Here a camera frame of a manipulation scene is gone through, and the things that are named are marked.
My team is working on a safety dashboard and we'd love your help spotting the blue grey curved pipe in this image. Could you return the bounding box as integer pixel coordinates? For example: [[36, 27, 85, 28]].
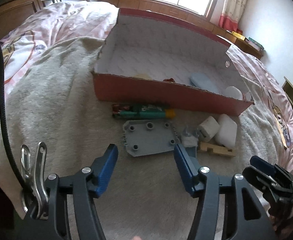
[[181, 126, 198, 158]]

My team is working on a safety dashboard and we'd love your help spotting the wooden notched block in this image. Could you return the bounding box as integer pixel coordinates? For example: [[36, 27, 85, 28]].
[[200, 142, 235, 158]]

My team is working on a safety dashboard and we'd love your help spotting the white earbuds case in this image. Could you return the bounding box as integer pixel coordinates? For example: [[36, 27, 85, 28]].
[[214, 114, 238, 149]]

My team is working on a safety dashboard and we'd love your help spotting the grey plastic plate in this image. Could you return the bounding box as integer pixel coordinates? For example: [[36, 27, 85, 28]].
[[123, 119, 180, 157]]

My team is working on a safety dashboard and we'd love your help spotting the green cartoon lighter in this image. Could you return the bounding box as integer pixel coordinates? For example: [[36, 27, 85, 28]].
[[112, 104, 176, 120]]

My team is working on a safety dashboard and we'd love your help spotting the white cap bottle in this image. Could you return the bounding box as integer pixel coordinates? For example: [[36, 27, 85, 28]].
[[223, 86, 252, 101]]

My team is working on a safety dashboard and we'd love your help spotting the light blue oval case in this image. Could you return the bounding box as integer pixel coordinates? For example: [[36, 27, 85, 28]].
[[190, 73, 220, 94]]

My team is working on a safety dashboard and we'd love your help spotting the wooden ruler on quilt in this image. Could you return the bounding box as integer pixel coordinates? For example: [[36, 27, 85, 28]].
[[277, 119, 287, 150]]

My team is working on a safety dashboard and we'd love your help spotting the beige fuzzy towel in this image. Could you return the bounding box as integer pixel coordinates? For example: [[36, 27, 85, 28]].
[[0, 37, 283, 239]]

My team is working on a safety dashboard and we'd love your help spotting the silver metal clip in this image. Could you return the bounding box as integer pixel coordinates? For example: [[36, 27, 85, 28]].
[[20, 142, 49, 220]]

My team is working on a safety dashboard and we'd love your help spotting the green book stack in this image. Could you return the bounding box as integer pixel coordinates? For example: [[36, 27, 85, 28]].
[[245, 37, 264, 51]]

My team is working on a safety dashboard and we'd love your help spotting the red cardboard box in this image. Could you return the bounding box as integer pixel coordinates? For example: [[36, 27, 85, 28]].
[[93, 8, 254, 116]]

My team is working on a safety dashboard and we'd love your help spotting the yellow book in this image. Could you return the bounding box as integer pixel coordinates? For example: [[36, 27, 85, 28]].
[[232, 31, 245, 41]]

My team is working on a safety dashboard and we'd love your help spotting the pink patterned quilt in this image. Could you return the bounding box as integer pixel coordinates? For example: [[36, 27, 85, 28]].
[[1, 1, 293, 174]]

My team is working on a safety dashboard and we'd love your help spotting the wooden window bench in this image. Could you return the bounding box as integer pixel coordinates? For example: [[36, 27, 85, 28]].
[[98, 0, 263, 59]]

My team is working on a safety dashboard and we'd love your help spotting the right pink white curtain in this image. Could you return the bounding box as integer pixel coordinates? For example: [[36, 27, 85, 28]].
[[219, 0, 247, 32]]

